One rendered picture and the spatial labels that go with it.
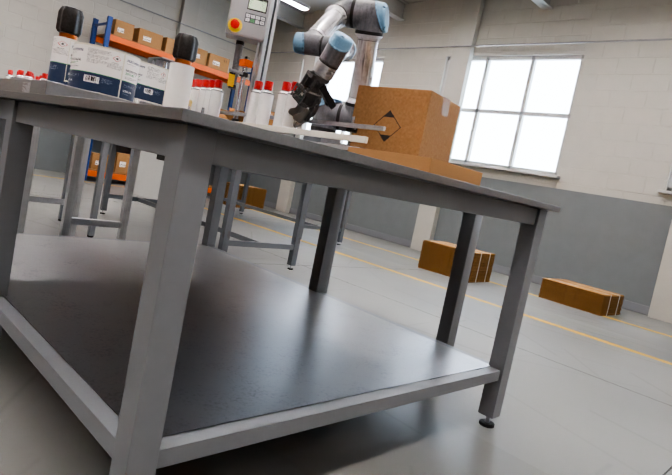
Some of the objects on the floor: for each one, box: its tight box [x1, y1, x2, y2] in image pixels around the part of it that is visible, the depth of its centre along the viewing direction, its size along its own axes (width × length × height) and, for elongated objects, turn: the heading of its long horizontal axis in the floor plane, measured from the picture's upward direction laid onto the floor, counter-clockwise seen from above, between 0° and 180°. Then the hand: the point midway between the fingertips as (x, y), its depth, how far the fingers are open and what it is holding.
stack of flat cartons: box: [418, 240, 496, 283], centre depth 605 cm, size 64×53×31 cm
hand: (297, 124), depth 197 cm, fingers closed
